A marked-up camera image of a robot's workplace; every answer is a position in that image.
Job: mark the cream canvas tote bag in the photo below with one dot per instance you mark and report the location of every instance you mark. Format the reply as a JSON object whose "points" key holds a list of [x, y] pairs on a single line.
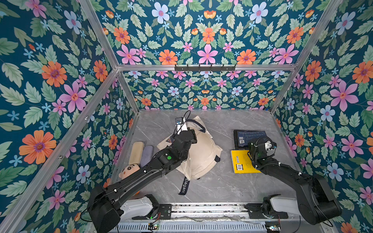
{"points": [[203, 155]]}

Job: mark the blue spine classics book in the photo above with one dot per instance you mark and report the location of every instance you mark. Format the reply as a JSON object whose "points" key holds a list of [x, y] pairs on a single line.
{"points": [[246, 136]]}

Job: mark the yellow spine book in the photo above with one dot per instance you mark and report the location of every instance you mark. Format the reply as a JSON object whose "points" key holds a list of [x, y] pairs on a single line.
{"points": [[242, 163]]}

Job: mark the black Murphy's Law book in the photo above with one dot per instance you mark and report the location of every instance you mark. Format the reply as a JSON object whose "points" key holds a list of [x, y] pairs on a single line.
{"points": [[236, 139]]}

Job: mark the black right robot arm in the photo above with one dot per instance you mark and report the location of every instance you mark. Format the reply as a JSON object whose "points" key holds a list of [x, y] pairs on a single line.
{"points": [[314, 201]]}

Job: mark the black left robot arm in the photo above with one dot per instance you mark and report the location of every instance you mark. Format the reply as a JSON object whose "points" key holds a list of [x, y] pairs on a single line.
{"points": [[104, 203]]}

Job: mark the black Elegant bag label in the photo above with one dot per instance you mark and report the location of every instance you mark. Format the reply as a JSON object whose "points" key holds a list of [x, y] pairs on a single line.
{"points": [[184, 187]]}

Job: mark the purple fabric glasses case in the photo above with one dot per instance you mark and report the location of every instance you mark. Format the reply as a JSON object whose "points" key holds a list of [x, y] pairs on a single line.
{"points": [[147, 155]]}

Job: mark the beige glasses case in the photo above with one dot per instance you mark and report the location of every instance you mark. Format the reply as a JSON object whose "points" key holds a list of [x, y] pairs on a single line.
{"points": [[136, 153]]}

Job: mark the cartoon boy plush doll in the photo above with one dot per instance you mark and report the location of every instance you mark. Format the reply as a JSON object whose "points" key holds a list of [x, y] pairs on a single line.
{"points": [[127, 171]]}

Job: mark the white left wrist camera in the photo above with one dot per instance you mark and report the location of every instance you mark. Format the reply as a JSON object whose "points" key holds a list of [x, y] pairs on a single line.
{"points": [[180, 124]]}

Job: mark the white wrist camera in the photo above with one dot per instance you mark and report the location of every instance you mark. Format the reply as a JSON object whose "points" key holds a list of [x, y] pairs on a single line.
{"points": [[270, 145], [180, 124]]}

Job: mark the black hook rail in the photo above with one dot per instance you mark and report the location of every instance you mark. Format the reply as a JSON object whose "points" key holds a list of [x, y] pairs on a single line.
{"points": [[198, 68]]}

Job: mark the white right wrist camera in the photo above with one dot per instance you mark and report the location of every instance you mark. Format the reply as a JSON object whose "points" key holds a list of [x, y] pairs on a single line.
{"points": [[270, 145]]}

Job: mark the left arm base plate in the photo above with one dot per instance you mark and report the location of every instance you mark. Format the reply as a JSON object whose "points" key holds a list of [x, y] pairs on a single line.
{"points": [[164, 212]]}

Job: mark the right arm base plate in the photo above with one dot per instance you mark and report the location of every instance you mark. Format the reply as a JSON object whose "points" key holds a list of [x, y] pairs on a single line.
{"points": [[256, 211]]}

